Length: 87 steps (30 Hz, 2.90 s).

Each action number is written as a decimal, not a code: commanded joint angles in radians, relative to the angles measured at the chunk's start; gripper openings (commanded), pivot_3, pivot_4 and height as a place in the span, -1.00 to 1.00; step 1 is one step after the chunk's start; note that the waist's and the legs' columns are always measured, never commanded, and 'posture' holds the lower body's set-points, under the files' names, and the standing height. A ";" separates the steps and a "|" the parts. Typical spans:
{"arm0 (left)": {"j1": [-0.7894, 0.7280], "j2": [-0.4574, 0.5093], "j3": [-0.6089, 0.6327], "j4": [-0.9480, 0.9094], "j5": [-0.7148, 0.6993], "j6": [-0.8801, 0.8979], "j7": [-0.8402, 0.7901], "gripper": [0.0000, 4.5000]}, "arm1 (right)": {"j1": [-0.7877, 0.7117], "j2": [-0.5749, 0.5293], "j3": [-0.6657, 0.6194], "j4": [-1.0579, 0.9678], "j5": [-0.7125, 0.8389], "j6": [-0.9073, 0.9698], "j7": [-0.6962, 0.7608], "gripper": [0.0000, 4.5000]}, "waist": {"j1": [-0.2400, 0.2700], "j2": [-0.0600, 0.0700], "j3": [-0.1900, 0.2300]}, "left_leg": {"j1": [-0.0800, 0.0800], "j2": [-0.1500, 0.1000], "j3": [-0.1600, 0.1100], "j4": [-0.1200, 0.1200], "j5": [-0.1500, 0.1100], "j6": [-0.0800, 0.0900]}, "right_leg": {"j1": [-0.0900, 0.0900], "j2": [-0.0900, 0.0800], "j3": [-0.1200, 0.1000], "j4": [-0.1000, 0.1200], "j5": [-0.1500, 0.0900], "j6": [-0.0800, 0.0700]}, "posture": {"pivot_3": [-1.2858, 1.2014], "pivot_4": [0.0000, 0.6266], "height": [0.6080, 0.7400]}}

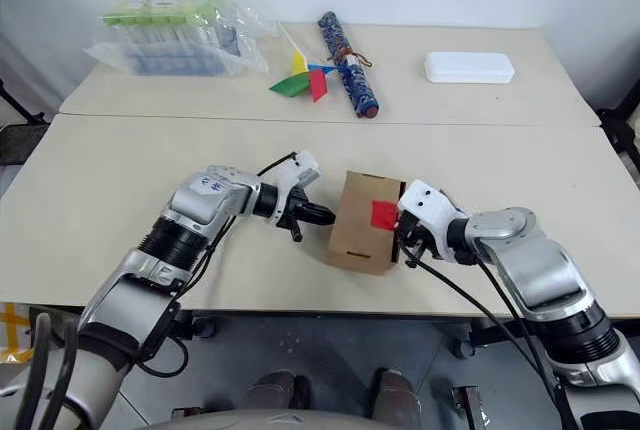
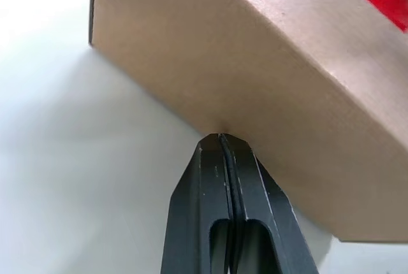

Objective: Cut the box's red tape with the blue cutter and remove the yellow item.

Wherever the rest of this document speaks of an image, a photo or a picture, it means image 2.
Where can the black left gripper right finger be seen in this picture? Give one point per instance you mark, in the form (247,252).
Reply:
(261,216)

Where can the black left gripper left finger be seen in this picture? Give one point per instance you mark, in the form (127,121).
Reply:
(204,191)

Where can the brown cardboard box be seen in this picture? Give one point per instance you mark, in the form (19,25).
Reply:
(207,47)

